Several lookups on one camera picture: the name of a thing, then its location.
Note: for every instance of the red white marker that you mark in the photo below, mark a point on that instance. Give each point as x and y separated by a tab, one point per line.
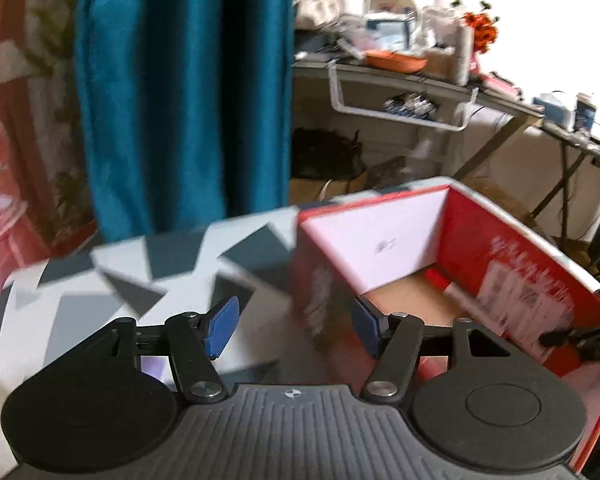
469	304

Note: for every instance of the black bag under desk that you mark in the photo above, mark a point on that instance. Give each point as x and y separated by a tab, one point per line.
318	154

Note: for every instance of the purple rectangular case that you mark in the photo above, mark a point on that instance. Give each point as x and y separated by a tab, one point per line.
157	367

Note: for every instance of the red cardboard box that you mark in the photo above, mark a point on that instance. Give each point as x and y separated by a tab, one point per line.
380	247

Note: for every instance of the teal blue curtain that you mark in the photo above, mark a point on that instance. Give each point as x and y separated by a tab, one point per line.
185	108

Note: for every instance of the cluttered white desk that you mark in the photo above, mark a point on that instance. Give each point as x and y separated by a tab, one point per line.
370	88

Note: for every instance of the white wire basket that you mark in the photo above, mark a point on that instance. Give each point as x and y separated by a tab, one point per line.
409	108

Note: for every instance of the orange bowl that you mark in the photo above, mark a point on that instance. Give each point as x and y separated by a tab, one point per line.
394	62

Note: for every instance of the geometric patterned tablecloth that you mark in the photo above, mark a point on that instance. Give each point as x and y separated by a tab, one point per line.
47	308

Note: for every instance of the white spray bottle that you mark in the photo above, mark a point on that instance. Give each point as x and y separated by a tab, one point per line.
464	48

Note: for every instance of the printed living room backdrop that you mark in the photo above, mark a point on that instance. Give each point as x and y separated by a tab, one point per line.
45	205

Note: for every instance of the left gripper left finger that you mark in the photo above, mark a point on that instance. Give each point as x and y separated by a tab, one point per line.
195	340

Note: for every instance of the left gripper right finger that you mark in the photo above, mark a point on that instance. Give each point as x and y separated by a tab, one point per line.
393	342

